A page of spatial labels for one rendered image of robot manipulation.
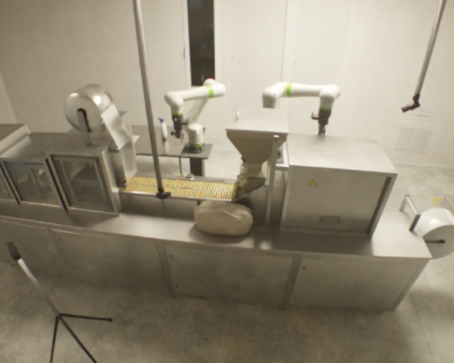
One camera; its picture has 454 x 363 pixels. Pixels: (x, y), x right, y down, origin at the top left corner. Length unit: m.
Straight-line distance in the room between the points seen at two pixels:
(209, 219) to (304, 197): 0.62
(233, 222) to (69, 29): 3.87
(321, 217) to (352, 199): 0.24
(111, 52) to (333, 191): 3.67
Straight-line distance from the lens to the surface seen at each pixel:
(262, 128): 1.64
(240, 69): 4.12
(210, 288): 2.33
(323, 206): 1.92
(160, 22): 4.21
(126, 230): 2.10
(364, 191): 1.91
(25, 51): 5.47
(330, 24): 4.09
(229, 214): 1.85
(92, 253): 2.44
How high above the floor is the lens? 2.21
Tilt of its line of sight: 35 degrees down
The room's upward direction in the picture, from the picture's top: straight up
